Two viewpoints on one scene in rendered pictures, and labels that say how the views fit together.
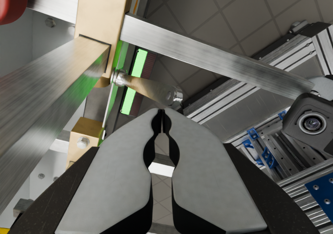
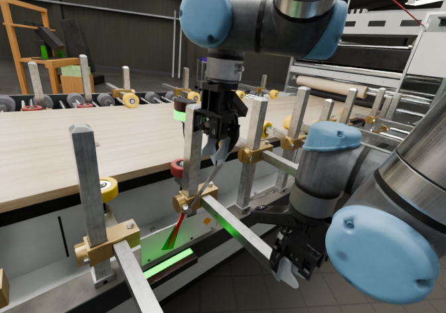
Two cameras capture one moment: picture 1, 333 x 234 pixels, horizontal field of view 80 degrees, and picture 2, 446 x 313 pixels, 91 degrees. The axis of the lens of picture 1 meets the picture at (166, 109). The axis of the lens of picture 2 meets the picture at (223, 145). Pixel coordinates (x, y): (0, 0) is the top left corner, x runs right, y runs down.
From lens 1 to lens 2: 0.58 m
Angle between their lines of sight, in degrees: 95
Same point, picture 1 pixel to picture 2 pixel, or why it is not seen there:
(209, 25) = not seen: outside the picture
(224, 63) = (235, 223)
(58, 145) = (111, 223)
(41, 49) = not seen: hidden behind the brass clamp
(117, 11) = (208, 190)
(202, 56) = (228, 216)
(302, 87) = not seen: hidden behind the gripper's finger
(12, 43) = (135, 213)
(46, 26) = (148, 229)
